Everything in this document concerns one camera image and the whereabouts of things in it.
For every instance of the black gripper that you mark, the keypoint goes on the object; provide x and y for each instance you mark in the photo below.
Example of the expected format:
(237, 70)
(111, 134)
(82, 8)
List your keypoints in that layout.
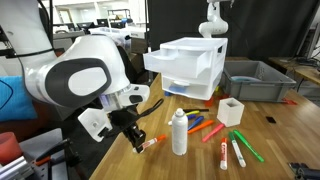
(124, 120)

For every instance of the orange capped white marker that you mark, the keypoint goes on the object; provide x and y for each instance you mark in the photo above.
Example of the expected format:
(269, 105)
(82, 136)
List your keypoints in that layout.
(149, 143)

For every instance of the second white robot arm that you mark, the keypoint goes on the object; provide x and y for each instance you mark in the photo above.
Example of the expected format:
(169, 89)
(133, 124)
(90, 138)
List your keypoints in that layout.
(214, 25)

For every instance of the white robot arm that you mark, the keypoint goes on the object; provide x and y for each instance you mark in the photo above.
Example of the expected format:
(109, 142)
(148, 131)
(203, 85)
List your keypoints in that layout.
(91, 68)

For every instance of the blue marker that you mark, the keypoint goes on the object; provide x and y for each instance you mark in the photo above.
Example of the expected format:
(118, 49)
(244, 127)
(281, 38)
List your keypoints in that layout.
(196, 122)

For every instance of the yellow marker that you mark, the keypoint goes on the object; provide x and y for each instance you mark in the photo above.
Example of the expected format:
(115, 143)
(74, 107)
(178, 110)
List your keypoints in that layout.
(192, 112)

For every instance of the black marker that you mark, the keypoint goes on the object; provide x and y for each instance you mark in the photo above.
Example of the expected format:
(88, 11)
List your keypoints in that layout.
(200, 110)

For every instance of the pink marker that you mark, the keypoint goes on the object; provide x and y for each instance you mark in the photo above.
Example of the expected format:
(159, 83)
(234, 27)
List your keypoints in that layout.
(213, 132)

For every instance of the red expo marker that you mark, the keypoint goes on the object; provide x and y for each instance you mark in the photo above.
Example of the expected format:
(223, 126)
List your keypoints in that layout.
(223, 158)

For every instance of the green capped white marker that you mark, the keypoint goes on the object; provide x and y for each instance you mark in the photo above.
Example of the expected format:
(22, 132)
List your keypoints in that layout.
(237, 150)

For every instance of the white spray bottle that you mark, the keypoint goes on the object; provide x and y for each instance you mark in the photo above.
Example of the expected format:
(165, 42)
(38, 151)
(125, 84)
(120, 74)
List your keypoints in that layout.
(179, 132)

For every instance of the red orange toy block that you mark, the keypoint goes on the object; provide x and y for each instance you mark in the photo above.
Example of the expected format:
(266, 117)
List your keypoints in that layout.
(210, 102)

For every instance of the white plastic drawer unit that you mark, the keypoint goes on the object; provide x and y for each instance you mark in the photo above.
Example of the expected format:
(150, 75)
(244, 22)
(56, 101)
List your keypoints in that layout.
(189, 66)

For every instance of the white square cup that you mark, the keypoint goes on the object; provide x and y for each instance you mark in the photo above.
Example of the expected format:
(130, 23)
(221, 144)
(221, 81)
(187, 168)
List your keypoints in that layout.
(230, 112)

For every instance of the blue cushion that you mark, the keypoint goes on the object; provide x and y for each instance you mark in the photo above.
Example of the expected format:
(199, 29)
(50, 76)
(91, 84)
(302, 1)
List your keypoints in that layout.
(15, 103)

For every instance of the grey plastic crate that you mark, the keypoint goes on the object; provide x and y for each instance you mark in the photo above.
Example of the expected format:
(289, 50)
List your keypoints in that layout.
(254, 81)

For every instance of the small black square object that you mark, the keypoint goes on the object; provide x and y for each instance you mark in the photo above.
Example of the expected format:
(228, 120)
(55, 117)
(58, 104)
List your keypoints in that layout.
(270, 119)

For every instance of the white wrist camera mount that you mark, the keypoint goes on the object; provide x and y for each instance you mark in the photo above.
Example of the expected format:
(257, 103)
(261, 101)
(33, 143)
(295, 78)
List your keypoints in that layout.
(95, 122)

